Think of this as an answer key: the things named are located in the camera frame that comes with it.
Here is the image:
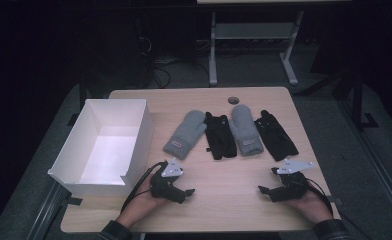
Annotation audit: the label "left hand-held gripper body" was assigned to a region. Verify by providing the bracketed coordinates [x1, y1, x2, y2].
[149, 158, 185, 198]

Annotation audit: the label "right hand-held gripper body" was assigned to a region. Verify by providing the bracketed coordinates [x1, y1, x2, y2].
[271, 159, 315, 201]

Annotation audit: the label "black glove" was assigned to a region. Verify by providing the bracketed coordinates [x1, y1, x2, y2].
[203, 111, 238, 161]
[253, 109, 300, 162]

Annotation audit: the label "person's left hand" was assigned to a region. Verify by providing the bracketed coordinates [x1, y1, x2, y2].
[117, 176, 167, 230]

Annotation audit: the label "person's right hand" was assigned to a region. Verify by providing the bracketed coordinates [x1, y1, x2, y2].
[285, 189, 333, 224]

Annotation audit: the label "grey knit mitten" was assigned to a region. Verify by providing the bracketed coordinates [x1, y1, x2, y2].
[162, 109, 208, 160]
[228, 103, 264, 157]

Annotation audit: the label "white open box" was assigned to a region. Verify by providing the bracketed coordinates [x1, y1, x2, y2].
[47, 98, 154, 198]

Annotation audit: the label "black metal stand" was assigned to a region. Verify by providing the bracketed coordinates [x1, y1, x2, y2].
[293, 66, 380, 132]

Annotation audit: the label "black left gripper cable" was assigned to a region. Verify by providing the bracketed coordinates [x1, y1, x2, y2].
[120, 161, 168, 214]

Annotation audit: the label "aluminium rail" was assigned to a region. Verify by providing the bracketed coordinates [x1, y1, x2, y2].
[26, 181, 69, 240]
[337, 99, 392, 231]

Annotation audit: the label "black floor cables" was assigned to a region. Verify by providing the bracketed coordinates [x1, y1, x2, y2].
[137, 35, 212, 89]

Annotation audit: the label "grey metal table frame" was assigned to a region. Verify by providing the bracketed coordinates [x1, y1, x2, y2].
[208, 9, 305, 87]

